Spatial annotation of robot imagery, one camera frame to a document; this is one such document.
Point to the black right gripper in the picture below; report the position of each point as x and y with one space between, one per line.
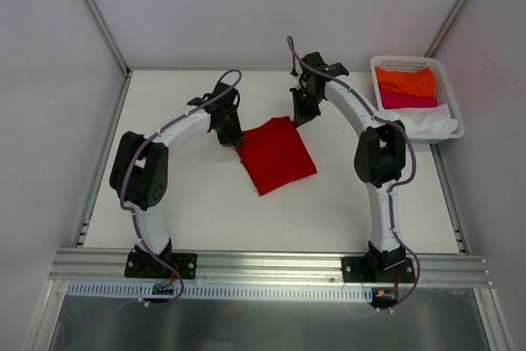
302 104

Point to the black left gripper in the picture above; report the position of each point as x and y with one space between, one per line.
227 129

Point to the red t-shirt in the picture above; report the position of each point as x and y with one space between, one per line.
274 155

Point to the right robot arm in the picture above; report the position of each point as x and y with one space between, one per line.
378 161

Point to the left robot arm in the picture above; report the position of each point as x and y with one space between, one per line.
140 178

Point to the magenta t-shirt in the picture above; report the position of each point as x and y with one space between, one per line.
391 100

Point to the orange t-shirt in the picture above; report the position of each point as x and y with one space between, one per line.
419 84

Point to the white t-shirt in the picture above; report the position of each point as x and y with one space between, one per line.
425 121

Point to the white plastic basket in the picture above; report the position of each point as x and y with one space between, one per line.
444 92

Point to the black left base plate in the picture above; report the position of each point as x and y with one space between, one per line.
141 265

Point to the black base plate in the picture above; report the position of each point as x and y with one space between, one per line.
366 269
141 265

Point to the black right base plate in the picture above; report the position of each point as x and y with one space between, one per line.
366 269

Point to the white slotted cable duct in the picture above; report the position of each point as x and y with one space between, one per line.
220 291

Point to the aluminium mounting rail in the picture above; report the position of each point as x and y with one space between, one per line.
271 268

